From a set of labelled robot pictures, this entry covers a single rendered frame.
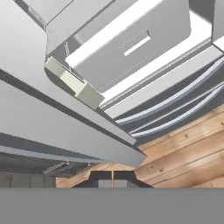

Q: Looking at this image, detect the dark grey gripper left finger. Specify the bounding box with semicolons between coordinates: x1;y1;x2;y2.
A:
73;171;113;188

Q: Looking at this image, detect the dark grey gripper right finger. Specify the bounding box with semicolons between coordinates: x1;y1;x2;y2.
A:
113;171;154;188

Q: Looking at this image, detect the white fridge drawer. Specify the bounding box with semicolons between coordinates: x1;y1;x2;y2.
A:
65;0;193;92

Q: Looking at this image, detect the grey cupboard run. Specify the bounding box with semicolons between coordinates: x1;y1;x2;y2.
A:
0;171;57;188

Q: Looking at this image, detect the pale cream box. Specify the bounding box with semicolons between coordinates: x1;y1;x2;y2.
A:
44;56;105;111

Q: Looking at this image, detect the long curved fridge handle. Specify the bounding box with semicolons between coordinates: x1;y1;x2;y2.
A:
115;57;224;125
129;84;224;138

